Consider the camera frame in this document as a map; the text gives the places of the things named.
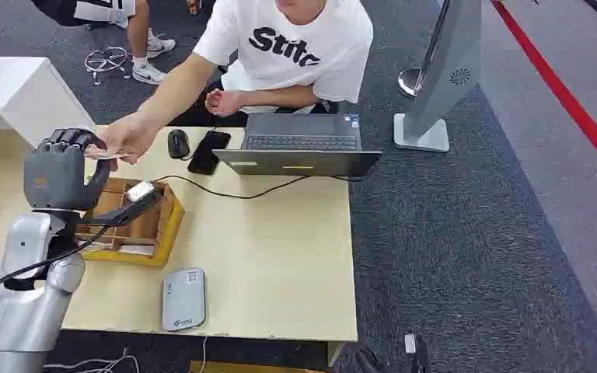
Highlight grey portable drive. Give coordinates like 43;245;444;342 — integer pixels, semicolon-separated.
161;267;208;333

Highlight dark grey laptop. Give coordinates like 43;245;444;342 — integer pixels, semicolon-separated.
211;112;383;180

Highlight white floor cables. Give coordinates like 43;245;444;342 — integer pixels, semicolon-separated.
42;347;141;373

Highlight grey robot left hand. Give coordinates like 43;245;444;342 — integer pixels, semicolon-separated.
23;127;113;212

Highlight background person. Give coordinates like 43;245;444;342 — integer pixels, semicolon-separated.
30;0;177;86

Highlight black computer mouse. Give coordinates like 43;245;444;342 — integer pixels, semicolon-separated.
167;128;191;160

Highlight black laptop cable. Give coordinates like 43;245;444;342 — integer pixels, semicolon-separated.
153;173;378;200

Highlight black smartphone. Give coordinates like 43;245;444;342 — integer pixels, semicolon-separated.
187;130;232;176

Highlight person's left hand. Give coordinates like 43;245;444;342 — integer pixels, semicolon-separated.
204;88;243;118

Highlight yellow board under desk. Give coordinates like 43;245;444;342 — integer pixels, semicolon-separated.
189;360;326;373

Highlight grey standing display kiosk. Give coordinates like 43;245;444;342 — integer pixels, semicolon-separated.
393;0;483;154

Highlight silver chair base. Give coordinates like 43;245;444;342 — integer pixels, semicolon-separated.
84;46;129;86

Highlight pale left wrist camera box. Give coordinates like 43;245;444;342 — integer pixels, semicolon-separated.
125;180;156;204

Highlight wooden card box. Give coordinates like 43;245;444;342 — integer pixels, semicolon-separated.
74;177;187;268

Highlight person's right hand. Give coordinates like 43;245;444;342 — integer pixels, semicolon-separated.
86;112;162;172

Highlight white card stack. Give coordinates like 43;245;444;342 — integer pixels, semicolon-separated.
117;244;155;257

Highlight white side table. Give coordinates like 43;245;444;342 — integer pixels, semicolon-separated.
0;56;96;148

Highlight seated person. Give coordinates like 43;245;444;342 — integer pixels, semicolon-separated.
86;0;375;172

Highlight silver stanchion base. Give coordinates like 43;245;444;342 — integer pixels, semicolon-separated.
397;67;426;99

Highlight pale wooden desk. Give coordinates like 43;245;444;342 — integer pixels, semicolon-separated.
0;126;359;368

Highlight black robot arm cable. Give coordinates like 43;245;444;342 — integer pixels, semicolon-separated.
0;224;111;338

